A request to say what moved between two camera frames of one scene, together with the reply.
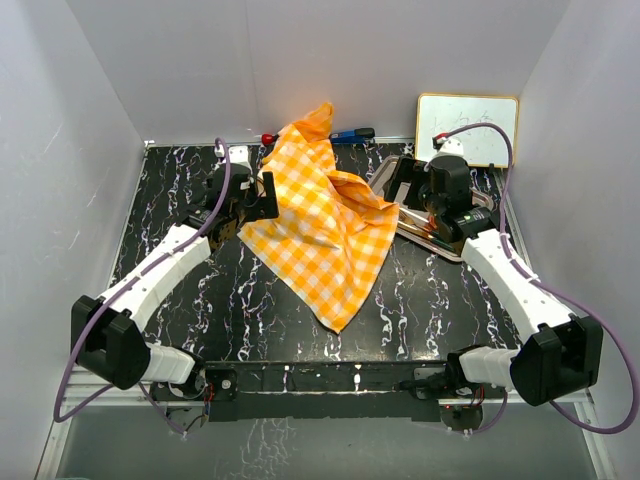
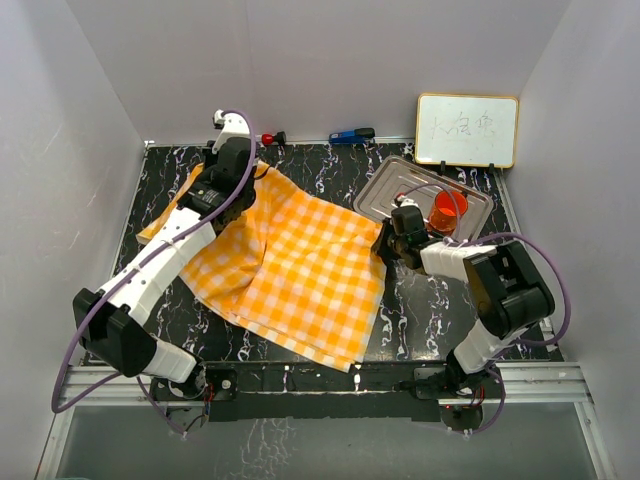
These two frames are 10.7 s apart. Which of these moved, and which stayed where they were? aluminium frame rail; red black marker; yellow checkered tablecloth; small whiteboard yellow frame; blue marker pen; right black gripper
Moved: right black gripper; yellow checkered tablecloth
Stayed: aluminium frame rail; blue marker pen; red black marker; small whiteboard yellow frame
